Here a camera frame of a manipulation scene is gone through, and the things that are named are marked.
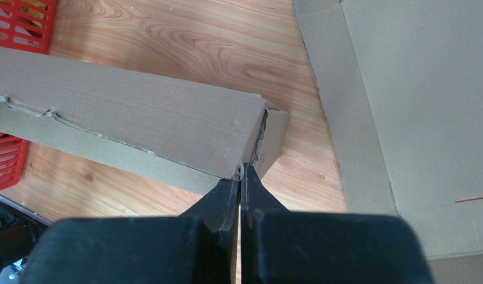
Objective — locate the brown cardboard sheet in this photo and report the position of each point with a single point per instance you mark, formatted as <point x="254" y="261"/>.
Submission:
<point x="401" y="84"/>

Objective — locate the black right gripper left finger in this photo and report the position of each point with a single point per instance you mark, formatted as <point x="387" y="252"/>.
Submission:
<point x="197" y="246"/>

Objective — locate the brown cardboard box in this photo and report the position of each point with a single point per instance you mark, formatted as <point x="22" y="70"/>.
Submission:
<point x="182" y="133"/>

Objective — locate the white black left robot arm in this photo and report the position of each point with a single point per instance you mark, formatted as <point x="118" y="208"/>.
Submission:
<point x="19" y="232"/>

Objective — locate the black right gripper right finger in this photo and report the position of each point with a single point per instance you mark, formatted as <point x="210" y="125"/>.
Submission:
<point x="283" y="246"/>

